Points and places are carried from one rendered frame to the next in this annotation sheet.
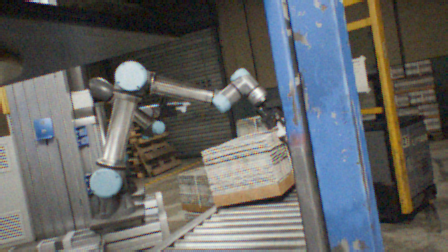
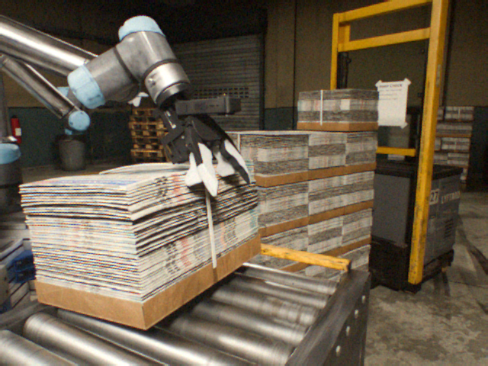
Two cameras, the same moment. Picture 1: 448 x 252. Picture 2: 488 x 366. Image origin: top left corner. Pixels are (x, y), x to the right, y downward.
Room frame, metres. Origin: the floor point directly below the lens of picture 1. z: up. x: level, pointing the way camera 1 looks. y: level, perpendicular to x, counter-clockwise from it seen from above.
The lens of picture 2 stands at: (1.05, -0.35, 1.15)
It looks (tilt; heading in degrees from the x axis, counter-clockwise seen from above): 11 degrees down; 3
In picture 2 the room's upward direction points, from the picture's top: straight up
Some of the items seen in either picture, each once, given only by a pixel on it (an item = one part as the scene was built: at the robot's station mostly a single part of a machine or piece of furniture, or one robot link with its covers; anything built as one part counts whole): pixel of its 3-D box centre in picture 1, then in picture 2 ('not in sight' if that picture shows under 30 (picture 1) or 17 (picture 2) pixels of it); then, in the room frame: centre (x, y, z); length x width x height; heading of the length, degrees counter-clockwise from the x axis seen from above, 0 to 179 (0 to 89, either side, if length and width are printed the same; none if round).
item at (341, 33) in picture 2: not in sight; (336, 139); (3.82, -0.87, 0.97); 0.09 x 0.09 x 1.75; 42
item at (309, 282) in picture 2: not in sight; (246, 272); (1.88, -0.30, 0.77); 0.47 x 0.05 x 0.05; 64
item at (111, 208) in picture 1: (116, 202); not in sight; (1.80, 0.50, 0.87); 0.15 x 0.15 x 0.10
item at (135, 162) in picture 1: (135, 144); (164, 137); (9.31, 1.93, 0.65); 1.33 x 0.94 x 1.30; 158
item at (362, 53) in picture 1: (345, 72); (380, 96); (3.59, -1.11, 1.28); 0.57 x 0.01 x 0.65; 42
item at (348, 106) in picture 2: not in sight; (333, 198); (3.29, -0.77, 0.65); 0.39 x 0.30 x 1.29; 42
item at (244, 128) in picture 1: (271, 132); (261, 156); (2.89, -0.33, 0.95); 0.38 x 0.29 x 0.23; 43
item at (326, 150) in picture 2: not in sight; (301, 152); (3.09, -0.55, 0.95); 0.38 x 0.29 x 0.23; 41
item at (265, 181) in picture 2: not in sight; (261, 174); (2.89, -0.33, 0.86); 0.38 x 0.29 x 0.04; 43
